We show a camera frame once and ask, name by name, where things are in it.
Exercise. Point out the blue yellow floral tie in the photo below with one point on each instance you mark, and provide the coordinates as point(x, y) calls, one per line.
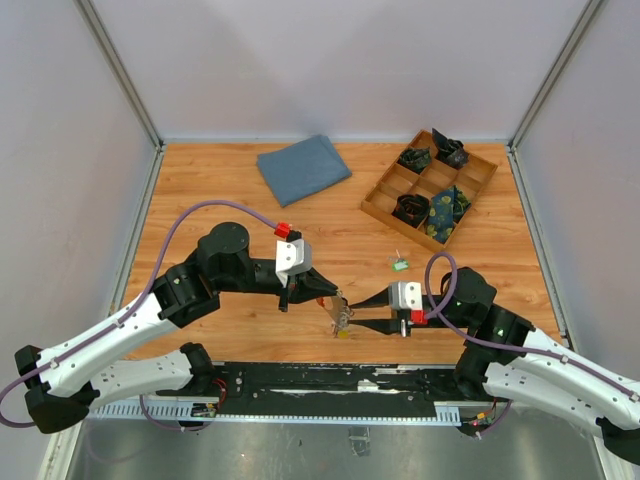
point(446, 210)

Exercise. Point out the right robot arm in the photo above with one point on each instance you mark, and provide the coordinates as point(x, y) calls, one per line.
point(506, 356)

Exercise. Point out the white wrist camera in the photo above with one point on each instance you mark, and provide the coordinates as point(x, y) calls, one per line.
point(292, 258)
point(405, 296)

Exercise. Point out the folded blue cloth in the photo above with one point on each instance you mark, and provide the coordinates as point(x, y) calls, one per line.
point(302, 169)

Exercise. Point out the dark green rolled tie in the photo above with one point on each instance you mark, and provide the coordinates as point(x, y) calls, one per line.
point(415, 159)

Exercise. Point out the key with green tag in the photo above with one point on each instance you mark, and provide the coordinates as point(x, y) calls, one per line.
point(398, 263)

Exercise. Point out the dark navy rolled tie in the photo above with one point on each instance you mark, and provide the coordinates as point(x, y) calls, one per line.
point(450, 151)

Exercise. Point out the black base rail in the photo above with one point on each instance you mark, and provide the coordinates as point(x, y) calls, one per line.
point(324, 390)

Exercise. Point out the black orange rolled tie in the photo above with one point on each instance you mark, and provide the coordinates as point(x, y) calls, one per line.
point(411, 209)

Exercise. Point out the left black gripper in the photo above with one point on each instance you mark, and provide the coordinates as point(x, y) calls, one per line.
point(301, 287)

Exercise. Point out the wooden compartment tray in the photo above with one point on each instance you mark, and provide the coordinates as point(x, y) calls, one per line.
point(380, 201)

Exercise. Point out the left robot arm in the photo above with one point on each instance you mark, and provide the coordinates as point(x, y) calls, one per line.
point(66, 382)

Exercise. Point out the metal key organizer red handle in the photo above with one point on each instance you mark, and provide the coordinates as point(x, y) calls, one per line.
point(339, 312)

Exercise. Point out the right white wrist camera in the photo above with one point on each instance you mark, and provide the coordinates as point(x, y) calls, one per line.
point(405, 296)

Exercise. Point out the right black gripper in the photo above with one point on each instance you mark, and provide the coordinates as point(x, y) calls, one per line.
point(387, 325)

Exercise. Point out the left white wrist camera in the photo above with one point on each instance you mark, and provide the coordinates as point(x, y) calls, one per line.
point(292, 258)

